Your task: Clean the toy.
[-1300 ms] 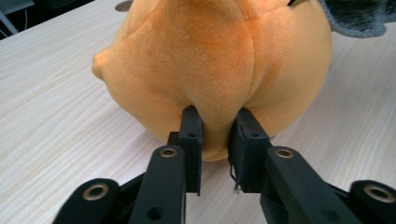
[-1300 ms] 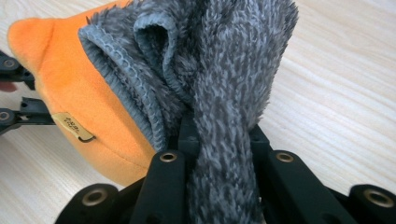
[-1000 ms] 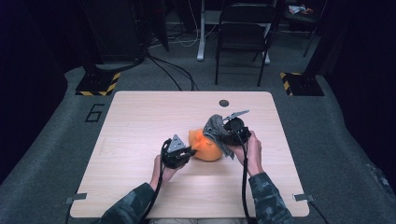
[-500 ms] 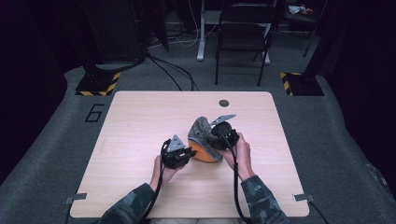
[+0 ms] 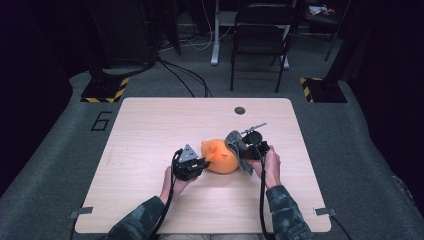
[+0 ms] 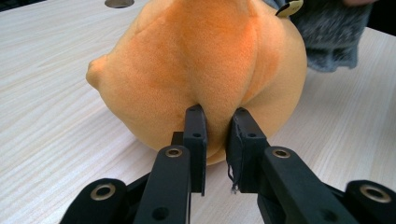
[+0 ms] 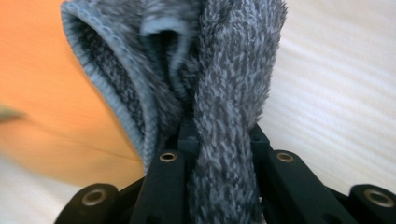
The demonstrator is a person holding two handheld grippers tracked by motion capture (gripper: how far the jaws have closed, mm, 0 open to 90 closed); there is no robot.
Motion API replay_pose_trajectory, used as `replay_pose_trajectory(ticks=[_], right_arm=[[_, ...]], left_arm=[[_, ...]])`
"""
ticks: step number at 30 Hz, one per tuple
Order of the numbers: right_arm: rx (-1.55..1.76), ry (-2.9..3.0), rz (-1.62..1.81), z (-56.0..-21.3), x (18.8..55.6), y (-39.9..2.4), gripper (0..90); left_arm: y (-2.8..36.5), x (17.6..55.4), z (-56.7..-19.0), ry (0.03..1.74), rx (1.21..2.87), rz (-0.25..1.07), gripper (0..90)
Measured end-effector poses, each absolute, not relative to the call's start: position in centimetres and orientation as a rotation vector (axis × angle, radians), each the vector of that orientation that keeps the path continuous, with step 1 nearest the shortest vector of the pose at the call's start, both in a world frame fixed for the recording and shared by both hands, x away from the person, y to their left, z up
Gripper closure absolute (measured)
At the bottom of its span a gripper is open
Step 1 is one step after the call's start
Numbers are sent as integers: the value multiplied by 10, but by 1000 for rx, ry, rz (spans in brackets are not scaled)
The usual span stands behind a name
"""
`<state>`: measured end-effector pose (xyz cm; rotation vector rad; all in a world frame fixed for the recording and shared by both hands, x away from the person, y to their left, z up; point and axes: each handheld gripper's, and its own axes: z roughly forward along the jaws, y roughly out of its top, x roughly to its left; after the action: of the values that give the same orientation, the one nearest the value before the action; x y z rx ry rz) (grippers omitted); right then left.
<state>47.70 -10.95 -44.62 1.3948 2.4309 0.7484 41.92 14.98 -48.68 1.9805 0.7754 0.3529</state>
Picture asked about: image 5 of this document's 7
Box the dark side table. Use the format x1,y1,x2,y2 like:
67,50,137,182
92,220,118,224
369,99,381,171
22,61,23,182
303,0,352,63

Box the black yellow striped stand base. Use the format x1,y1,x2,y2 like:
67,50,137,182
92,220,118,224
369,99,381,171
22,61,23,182
80,77,130,104
299,77,348,104

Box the person's right hand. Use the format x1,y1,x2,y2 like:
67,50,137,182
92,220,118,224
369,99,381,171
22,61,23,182
249,144,282,190

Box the grey tape strip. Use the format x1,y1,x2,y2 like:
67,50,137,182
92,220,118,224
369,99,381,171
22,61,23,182
69,206,94,220
313,207,338,217

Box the black cabinet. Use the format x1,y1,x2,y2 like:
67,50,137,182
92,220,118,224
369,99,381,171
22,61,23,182
88,0,158,68

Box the right hand-held gripper black cable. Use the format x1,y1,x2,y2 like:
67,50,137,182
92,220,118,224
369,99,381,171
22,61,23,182
256,146,275,240

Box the white floor cable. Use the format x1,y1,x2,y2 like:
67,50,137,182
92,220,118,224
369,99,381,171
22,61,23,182
159,0,234,53

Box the thin black cable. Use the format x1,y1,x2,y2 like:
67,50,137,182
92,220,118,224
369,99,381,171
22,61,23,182
329,214,353,240

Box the orange plush toy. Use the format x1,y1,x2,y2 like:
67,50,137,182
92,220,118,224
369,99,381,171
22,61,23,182
200,138,240,175

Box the black folding chair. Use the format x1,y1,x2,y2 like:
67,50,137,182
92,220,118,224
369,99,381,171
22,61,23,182
229,2,298,94

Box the white desk leg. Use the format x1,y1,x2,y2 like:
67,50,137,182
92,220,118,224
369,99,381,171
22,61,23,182
210,0,221,66

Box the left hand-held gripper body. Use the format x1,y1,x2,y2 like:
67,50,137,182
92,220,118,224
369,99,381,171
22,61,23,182
171,143,205,182

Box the person's left hand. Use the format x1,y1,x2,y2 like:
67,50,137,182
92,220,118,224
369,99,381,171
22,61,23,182
159,165,198,205

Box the grey cloth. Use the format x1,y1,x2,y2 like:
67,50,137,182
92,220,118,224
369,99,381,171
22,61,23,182
224,129,255,177

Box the left hand-held gripper black cable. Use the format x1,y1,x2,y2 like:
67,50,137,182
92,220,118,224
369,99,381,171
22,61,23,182
148,148,184,240

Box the black floor cable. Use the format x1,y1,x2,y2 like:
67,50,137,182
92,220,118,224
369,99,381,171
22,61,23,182
156,59,196,98
159,58,214,98

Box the hand-held gripper black cable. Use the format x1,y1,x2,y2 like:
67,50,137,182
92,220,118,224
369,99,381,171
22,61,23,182
148,148,184,240
256,146,275,240

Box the white and orange small items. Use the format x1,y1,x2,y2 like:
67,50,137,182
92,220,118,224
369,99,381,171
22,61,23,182
308,4,336,17

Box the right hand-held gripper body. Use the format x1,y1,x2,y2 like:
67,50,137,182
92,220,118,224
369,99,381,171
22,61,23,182
239,122,270,161

